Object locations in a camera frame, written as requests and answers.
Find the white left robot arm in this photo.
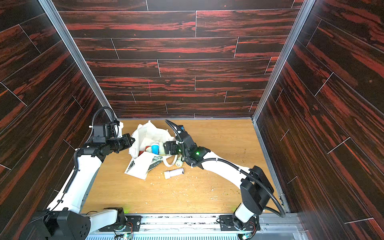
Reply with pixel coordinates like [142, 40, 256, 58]
[19, 134, 135, 240]

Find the white floral tote bag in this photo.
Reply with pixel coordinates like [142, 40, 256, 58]
[125, 121, 178, 180]

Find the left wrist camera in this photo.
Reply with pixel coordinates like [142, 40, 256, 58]
[91, 120, 124, 144]

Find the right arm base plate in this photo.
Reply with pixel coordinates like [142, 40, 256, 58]
[217, 214, 261, 232]

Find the black corrugated right cable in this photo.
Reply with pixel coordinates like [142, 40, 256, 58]
[164, 119, 286, 218]

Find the lilac flashlight lower left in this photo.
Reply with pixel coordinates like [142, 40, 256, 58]
[164, 168, 185, 179]

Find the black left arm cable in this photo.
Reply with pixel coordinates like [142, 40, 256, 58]
[26, 106, 121, 238]

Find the blue flashlight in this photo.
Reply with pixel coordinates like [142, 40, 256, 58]
[151, 143, 160, 155]

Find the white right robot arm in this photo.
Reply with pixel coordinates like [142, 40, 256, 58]
[163, 132, 281, 231]

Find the pale green flashlight bottom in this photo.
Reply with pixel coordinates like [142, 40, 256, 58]
[159, 143, 166, 156]

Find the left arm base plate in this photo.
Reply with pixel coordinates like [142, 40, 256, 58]
[99, 215, 142, 233]

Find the pale green flashlight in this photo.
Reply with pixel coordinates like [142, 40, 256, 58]
[159, 143, 166, 156]
[175, 156, 184, 168]

